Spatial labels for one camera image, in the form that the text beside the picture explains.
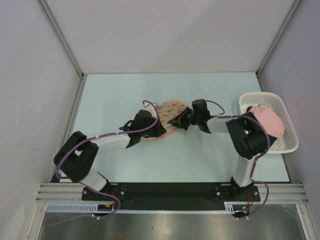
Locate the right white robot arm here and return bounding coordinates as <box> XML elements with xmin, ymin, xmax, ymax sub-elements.
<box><xmin>168</xmin><ymin>99</ymin><xmax>271</xmax><ymax>201</ymax></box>

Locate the left aluminium corner post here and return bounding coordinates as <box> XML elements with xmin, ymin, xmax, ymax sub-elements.
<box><xmin>37</xmin><ymin>0</ymin><xmax>85</xmax><ymax>78</ymax></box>

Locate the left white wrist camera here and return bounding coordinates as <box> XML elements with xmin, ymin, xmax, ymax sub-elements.
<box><xmin>143</xmin><ymin>102</ymin><xmax>158</xmax><ymax>118</ymax></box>

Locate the white slotted cable duct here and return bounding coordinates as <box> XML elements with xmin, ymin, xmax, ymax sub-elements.
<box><xmin>46</xmin><ymin>202</ymin><xmax>118</xmax><ymax>213</ymax></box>

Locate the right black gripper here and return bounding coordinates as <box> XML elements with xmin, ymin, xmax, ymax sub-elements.
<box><xmin>168</xmin><ymin>106</ymin><xmax>201</xmax><ymax>130</ymax></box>

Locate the pink garment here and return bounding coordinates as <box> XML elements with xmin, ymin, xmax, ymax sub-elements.
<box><xmin>249</xmin><ymin>106</ymin><xmax>285</xmax><ymax>139</ymax></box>

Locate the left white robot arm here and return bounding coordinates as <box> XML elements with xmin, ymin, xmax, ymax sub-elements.
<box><xmin>53</xmin><ymin>110</ymin><xmax>167</xmax><ymax>200</ymax></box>

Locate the pink patterned laundry bag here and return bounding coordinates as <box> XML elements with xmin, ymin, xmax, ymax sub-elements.
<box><xmin>143</xmin><ymin>100</ymin><xmax>187</xmax><ymax>141</ymax></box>

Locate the aluminium corner post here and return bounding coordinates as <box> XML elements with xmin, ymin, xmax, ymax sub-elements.
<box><xmin>255</xmin><ymin>0</ymin><xmax>303</xmax><ymax>78</ymax></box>
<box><xmin>37</xmin><ymin>0</ymin><xmax>85</xmax><ymax>78</ymax></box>

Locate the white plastic basket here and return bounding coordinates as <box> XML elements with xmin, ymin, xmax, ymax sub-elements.
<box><xmin>238</xmin><ymin>92</ymin><xmax>299</xmax><ymax>154</ymax></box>

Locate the right aluminium corner post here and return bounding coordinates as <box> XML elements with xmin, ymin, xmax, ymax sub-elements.
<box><xmin>255</xmin><ymin>0</ymin><xmax>303</xmax><ymax>78</ymax></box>

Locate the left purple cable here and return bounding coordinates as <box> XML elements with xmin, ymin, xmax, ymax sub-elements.
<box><xmin>47</xmin><ymin>100</ymin><xmax>160</xmax><ymax>227</ymax></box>

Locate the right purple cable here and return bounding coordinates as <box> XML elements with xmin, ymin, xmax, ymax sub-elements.
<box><xmin>206</xmin><ymin>99</ymin><xmax>271</xmax><ymax>222</ymax></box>

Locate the dark blue garment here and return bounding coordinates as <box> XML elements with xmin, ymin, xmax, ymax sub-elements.
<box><xmin>246</xmin><ymin>106</ymin><xmax>281</xmax><ymax>145</ymax></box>

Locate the purple cable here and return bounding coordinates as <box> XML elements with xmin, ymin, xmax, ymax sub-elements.
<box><xmin>206</xmin><ymin>99</ymin><xmax>271</xmax><ymax>222</ymax></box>
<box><xmin>47</xmin><ymin>100</ymin><xmax>160</xmax><ymax>227</ymax></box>

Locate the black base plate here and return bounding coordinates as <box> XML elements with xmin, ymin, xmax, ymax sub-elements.
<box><xmin>81</xmin><ymin>182</ymin><xmax>261</xmax><ymax>211</ymax></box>

